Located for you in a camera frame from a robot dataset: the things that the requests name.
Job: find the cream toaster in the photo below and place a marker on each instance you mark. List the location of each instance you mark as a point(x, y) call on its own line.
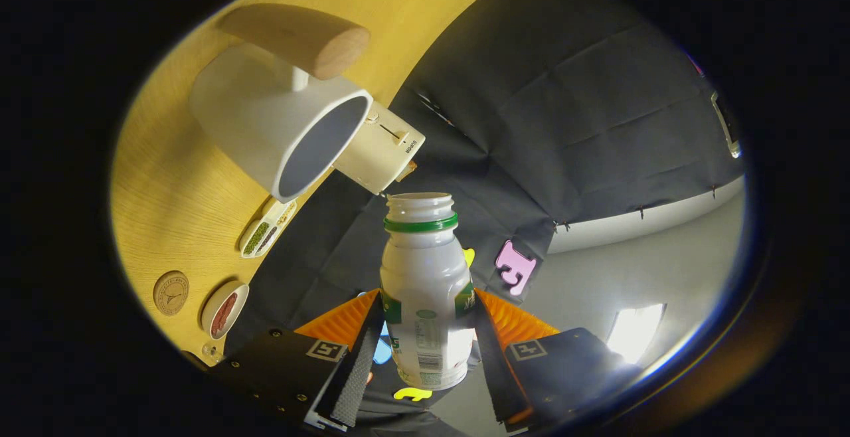
point(385, 151)

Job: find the white plate with red beans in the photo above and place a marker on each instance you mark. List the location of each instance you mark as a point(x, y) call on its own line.
point(222, 311)

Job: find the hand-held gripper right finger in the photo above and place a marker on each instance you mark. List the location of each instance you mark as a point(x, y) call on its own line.
point(491, 370)

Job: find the wooden table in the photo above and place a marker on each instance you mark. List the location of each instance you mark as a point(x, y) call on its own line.
point(172, 211)

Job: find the black backdrop cloth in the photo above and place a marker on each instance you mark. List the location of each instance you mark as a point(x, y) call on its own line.
point(564, 91)

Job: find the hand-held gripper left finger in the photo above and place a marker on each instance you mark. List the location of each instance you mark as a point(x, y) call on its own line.
point(355, 370)

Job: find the toast slice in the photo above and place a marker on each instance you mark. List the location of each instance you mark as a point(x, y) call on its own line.
point(406, 171)

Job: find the round wooden coaster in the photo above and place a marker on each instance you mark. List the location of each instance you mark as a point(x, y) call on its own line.
point(171, 293)

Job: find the white wall-mounted device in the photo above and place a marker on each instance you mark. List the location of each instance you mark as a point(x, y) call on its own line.
point(725, 125)

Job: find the white divided dish with beans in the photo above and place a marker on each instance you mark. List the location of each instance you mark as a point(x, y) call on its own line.
point(265, 231)

